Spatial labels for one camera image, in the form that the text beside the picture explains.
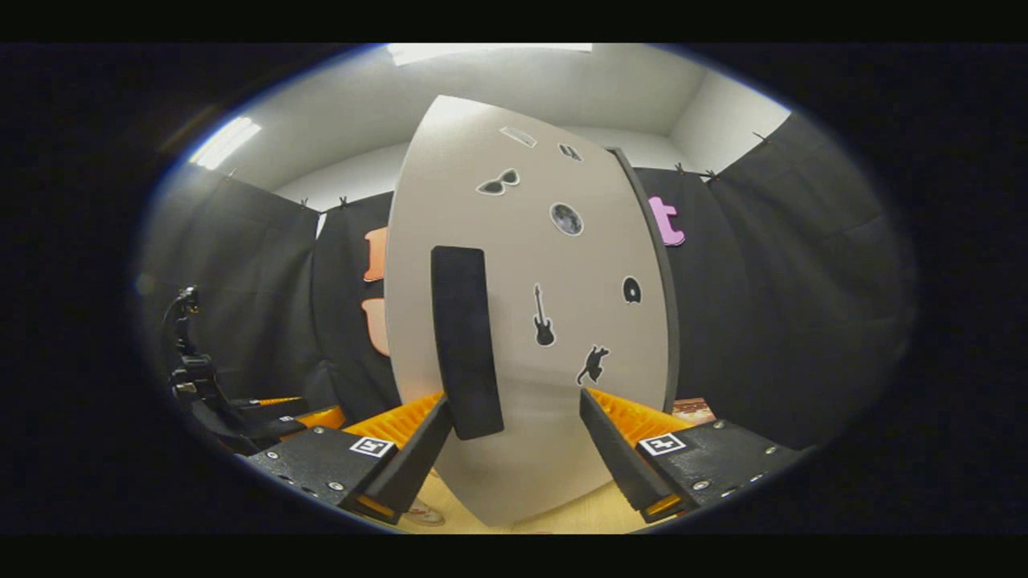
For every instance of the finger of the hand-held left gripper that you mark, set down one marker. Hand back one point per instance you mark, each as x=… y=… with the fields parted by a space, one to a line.
x=317 y=419
x=273 y=411

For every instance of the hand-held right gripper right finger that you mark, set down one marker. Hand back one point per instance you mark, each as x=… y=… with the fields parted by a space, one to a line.
x=618 y=466

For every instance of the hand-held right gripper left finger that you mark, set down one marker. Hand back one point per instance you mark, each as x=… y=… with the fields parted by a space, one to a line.
x=414 y=466

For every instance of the white cabinet door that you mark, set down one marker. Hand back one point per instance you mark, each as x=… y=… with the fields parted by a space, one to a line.
x=594 y=265

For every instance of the grey cabinet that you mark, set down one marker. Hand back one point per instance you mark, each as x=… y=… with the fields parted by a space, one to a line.
x=675 y=321

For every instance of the white and orange figurine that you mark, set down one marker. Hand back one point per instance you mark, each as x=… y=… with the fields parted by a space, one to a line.
x=426 y=514

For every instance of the brown patterned object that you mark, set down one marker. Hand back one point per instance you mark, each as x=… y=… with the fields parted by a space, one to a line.
x=695 y=411

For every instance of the long ceiling light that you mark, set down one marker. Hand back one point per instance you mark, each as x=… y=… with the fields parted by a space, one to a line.
x=225 y=143

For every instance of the black backdrop cloth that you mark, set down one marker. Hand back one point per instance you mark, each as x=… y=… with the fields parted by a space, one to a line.
x=803 y=281

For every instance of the wide ceiling light panel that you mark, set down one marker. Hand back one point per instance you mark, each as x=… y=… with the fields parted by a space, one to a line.
x=490 y=54

